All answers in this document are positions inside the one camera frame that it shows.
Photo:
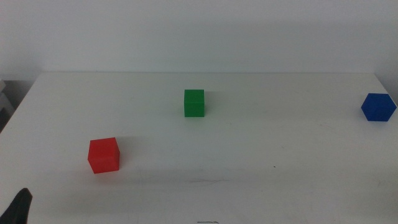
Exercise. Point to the green cube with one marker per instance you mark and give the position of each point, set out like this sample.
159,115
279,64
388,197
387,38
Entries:
194,104

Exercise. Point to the blue cube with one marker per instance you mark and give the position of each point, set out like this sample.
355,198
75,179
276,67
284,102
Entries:
378,108

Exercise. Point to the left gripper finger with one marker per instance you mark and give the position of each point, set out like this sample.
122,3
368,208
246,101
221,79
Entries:
18,208

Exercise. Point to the red cube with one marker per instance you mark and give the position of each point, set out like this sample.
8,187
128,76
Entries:
104,157

